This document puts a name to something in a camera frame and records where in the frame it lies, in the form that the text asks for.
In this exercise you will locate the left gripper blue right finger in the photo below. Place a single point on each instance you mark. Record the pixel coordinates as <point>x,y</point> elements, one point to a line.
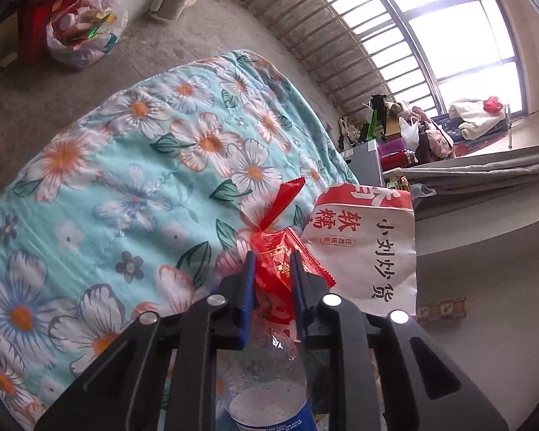
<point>298,278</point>

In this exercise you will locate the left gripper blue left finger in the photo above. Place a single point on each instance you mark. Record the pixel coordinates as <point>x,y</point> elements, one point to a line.
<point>246,297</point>

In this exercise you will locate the red plastic wrapper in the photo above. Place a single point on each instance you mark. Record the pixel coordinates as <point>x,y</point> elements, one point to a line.
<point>273,250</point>

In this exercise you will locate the red white paper snack bag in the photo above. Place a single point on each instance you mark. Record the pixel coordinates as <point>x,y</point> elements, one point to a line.
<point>364,236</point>

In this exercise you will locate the clear Pepsi plastic bottle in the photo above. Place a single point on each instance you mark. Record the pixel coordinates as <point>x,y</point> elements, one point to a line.
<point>264,385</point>

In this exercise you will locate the white plastic trash bag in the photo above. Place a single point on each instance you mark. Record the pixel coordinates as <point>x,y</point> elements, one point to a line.
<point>85,32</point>

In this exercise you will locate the floral turquoise quilt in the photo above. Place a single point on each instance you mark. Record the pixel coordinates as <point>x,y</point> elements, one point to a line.
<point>146,203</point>

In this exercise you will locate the grey cabinet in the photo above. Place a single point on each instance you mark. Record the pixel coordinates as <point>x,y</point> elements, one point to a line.
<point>363,161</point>

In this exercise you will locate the grey right curtain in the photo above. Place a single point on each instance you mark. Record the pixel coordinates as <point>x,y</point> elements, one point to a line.
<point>441,187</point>

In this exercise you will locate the metal balcony railing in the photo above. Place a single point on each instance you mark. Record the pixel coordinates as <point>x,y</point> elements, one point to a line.
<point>353,49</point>

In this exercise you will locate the red gift bag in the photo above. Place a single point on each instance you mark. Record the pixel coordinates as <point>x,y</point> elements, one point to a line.
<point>33,16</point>

